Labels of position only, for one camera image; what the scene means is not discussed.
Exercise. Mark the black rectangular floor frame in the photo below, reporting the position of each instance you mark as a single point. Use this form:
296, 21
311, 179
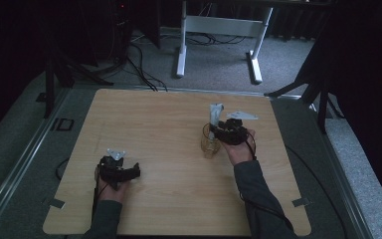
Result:
59, 124

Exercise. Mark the person's right hand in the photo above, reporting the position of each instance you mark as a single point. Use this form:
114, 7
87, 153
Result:
240, 152

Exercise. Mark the white metal desk frame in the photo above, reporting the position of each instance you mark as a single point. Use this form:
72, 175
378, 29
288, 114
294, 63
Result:
222, 26

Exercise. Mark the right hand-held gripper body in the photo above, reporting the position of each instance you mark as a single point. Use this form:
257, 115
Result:
233, 132

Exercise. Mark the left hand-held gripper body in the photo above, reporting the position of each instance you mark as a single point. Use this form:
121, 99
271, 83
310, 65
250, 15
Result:
111, 171

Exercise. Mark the black metal stand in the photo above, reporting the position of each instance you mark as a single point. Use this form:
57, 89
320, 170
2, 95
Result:
315, 89
58, 76

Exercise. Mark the dark computer tower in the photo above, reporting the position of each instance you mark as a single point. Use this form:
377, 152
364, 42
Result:
122, 30

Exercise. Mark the amber glass cup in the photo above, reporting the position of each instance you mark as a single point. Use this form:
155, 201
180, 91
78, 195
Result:
209, 147

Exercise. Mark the metal floor rail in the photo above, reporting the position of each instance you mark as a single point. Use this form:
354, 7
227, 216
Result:
341, 179
20, 166

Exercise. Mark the person's left hand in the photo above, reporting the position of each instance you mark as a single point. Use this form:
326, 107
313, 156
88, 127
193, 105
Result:
112, 195

